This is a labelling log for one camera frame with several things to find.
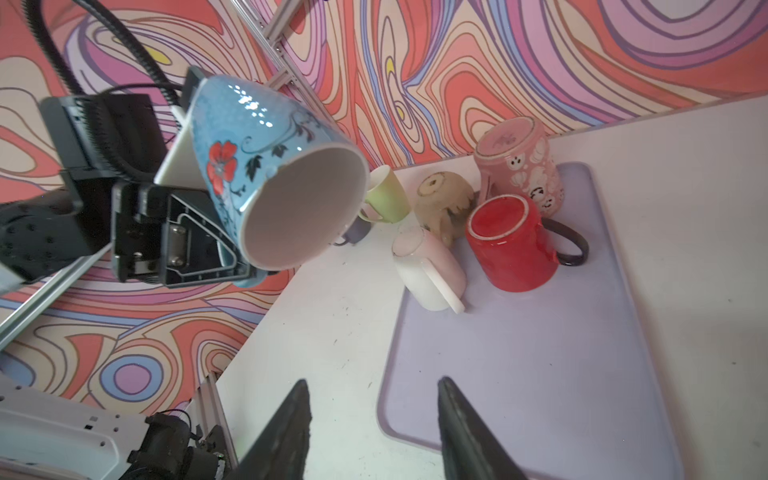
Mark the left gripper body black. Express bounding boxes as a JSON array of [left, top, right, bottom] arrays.
[[111, 181, 273, 288]]

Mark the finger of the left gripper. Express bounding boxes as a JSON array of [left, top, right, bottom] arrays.
[[153, 106, 207, 190]]

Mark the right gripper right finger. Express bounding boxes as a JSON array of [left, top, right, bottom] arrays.
[[438, 376, 527, 480]]

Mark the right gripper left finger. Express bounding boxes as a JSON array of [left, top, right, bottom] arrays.
[[227, 379, 312, 480]]

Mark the blue floral mug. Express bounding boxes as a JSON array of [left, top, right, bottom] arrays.
[[188, 75, 369, 271]]

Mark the lavender mug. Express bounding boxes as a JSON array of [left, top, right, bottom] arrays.
[[333, 217, 372, 246]]

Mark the light green mug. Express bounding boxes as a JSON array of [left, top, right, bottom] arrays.
[[358, 165, 411, 224]]

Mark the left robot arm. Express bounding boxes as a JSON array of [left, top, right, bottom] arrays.
[[1, 1, 263, 479]]

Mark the white mug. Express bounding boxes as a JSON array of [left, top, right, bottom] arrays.
[[391, 226, 467, 314]]

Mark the red mug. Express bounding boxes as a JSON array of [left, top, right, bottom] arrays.
[[466, 194, 590, 293]]

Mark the pink patterned mug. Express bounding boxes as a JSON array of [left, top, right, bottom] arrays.
[[473, 116, 565, 218]]

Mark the lavender tray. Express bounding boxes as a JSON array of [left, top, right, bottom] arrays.
[[377, 162, 684, 479]]

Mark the beige ceramic teapot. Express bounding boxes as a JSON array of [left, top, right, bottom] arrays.
[[414, 171, 476, 248]]

